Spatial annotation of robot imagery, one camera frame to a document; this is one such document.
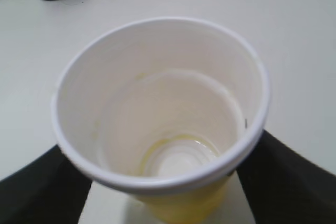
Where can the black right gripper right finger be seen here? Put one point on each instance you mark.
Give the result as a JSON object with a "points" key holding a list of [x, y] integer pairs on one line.
{"points": [[283, 187]]}

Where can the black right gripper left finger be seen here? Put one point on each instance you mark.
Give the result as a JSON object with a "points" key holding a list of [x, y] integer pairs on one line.
{"points": [[48, 190]]}

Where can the yellow paper cup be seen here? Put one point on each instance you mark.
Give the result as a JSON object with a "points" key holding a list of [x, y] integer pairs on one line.
{"points": [[164, 110]]}

